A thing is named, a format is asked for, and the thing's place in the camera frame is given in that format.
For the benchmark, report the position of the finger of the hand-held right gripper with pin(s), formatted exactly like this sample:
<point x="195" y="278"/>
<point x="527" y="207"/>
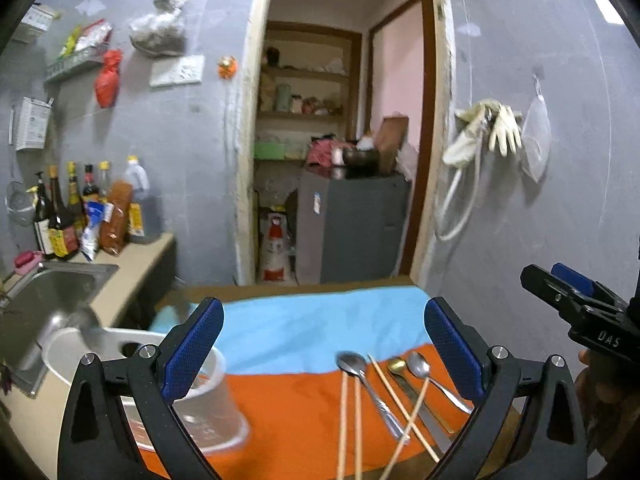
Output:
<point x="575" y="280"/>
<point x="545" y="287"/>

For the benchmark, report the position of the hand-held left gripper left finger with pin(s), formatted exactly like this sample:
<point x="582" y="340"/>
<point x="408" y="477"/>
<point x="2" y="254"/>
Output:
<point x="195" y="345"/>

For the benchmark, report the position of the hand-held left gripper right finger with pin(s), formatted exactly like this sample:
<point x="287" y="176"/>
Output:
<point x="452" y="350"/>

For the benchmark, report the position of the small steel spoon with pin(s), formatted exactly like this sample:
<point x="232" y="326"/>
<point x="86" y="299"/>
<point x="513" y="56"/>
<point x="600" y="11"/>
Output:
<point x="419" y="365"/>

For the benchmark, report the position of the gold spoon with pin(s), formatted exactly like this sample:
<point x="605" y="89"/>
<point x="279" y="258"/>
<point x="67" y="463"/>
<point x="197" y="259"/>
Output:
<point x="397" y="366"/>

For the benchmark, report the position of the silver metal spoon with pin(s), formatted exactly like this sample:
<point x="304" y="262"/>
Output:
<point x="425" y="415"/>

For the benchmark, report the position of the white translucent plastic utensil holder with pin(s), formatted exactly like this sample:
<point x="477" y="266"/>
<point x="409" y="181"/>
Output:
<point x="225" y="410"/>

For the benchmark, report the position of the wooden chopstick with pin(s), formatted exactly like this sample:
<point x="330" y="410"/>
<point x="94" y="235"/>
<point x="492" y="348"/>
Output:
<point x="395" y="397"/>
<point x="358" y="435"/>
<point x="407" y="430"/>
<point x="343" y="425"/>

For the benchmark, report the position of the large steel spoon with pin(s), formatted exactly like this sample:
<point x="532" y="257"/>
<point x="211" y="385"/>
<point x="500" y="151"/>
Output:
<point x="352" y="364"/>

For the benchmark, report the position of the person's right hand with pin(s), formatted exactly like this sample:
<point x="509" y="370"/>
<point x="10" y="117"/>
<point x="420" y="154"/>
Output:
<point x="607" y="400"/>

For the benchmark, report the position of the beige kitchen counter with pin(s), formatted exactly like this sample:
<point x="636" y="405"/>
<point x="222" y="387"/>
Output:
<point x="130" y="275"/>

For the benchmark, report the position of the blue and orange cloth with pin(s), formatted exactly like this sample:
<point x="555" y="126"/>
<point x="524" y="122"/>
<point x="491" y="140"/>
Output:
<point x="300" y="325"/>

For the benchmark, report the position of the white printed sack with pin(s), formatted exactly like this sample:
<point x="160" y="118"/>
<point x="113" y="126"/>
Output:
<point x="275" y="250"/>

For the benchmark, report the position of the steel pot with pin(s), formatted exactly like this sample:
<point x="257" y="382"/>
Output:
<point x="70" y="330"/>

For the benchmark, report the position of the large plastic vinegar jug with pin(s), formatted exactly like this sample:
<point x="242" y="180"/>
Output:
<point x="145" y="210"/>

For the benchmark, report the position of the orange seasoning packet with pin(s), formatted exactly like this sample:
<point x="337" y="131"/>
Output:
<point x="116" y="220"/>

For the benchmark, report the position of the clear hanging bag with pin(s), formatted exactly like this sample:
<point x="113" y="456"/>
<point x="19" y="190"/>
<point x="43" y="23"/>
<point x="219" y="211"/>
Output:
<point x="536" y="135"/>

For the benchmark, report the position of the steel sink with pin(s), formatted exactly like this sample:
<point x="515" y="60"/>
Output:
<point x="55" y="290"/>

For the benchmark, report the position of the blue and white packet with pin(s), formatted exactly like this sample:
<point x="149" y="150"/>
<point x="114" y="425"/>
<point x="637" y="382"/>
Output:
<point x="95" y="230"/>

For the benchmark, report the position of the grey cabinet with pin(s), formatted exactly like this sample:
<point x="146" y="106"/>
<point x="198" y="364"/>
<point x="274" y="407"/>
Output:
<point x="355" y="230"/>

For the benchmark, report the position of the cream rubber glove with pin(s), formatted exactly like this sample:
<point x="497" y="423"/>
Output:
<point x="462" y="142"/>
<point x="505" y="130"/>

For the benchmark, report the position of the large dark sauce bottle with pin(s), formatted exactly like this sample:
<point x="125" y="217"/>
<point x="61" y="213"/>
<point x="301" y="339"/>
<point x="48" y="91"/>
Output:
<point x="62" y="225"/>

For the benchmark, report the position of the pink soap dish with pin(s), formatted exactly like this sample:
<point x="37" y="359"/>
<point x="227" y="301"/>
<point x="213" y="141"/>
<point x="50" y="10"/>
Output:
<point x="27" y="261"/>

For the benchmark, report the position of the yellow-cap clear bottle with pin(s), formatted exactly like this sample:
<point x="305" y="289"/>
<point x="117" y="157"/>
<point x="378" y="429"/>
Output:
<point x="104" y="180"/>

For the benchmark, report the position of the red-cap dark bottle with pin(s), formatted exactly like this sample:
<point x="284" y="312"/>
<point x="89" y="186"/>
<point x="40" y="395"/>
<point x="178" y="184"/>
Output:
<point x="90" y="185"/>

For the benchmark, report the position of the yellow-cap dark bottle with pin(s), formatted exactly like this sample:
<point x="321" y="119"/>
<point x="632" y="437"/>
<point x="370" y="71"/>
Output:
<point x="75" y="195"/>

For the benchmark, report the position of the pump-top dark bottle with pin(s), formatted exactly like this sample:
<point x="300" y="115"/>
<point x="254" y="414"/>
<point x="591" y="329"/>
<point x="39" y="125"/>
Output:
<point x="41" y="220"/>

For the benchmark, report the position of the green basket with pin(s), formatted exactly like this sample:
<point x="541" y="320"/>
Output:
<point x="269" y="150"/>

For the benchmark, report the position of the cardboard box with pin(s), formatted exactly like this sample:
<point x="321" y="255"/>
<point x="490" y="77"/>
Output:
<point x="392" y="140"/>

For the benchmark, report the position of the dark metal pot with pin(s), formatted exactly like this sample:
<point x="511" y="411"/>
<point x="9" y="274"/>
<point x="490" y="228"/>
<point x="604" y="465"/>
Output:
<point x="360" y="158"/>

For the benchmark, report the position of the pink cloth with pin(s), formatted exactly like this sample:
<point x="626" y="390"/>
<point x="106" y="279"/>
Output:
<point x="322" y="152"/>

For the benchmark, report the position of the green cup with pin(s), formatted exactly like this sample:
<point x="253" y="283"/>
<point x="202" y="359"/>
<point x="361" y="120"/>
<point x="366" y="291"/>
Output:
<point x="283" y="97"/>

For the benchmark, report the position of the red plastic bag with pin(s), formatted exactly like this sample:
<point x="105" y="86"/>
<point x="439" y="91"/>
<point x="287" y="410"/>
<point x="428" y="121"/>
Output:
<point x="108" y="82"/>

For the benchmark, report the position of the wooden shelf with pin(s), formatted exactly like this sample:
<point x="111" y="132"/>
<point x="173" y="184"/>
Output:
<point x="310" y="75"/>

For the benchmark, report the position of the grey plastic bag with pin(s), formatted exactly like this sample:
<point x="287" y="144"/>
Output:
<point x="160" y="25"/>

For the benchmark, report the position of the snack packets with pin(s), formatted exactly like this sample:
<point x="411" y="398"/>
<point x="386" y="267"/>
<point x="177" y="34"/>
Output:
<point x="90" y="35"/>

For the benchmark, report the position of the white carton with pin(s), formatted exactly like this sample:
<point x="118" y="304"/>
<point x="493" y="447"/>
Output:
<point x="35" y="22"/>

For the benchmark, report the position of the white wall box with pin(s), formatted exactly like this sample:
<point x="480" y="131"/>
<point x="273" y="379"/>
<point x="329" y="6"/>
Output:
<point x="32" y="125"/>

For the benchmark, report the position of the white wall socket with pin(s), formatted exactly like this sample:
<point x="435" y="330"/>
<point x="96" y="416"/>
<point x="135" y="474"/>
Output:
<point x="177" y="71"/>

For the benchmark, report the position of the orange wall ornament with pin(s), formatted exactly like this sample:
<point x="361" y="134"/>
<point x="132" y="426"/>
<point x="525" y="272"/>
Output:
<point x="227" y="67"/>

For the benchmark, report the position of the metal wall rack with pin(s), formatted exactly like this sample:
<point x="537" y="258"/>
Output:
<point x="70" y="67"/>

